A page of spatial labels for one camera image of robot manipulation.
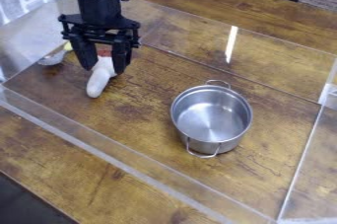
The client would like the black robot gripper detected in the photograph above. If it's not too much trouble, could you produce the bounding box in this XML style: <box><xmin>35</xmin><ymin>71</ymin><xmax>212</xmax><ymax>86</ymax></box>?
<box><xmin>58</xmin><ymin>0</ymin><xmax>142</xmax><ymax>74</ymax></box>

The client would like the white plush mushroom red cap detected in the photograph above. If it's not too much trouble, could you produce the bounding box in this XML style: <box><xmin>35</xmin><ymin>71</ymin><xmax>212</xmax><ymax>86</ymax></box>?
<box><xmin>86</xmin><ymin>49</ymin><xmax>118</xmax><ymax>98</ymax></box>

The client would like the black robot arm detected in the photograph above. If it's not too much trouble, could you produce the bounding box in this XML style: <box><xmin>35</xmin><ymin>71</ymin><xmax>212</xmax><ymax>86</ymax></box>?
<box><xmin>58</xmin><ymin>0</ymin><xmax>142</xmax><ymax>75</ymax></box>

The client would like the silver steel pot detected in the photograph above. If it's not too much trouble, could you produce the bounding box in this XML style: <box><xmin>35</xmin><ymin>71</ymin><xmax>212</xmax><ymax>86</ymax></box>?
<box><xmin>170</xmin><ymin>80</ymin><xmax>254</xmax><ymax>159</ymax></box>

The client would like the spoon with green handle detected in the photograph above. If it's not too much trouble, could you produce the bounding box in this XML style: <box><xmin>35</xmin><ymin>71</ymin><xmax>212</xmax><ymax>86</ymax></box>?
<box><xmin>39</xmin><ymin>42</ymin><xmax>72</xmax><ymax>66</ymax></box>

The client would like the clear acrylic barrier front wall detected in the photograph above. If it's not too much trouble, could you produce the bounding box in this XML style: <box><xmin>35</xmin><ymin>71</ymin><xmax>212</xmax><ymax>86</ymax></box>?
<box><xmin>0</xmin><ymin>85</ymin><xmax>278</xmax><ymax>224</ymax></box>

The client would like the clear acrylic right wall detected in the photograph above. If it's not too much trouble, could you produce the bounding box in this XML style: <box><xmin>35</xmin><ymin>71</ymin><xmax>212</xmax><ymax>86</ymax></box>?
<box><xmin>278</xmin><ymin>59</ymin><xmax>337</xmax><ymax>224</ymax></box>

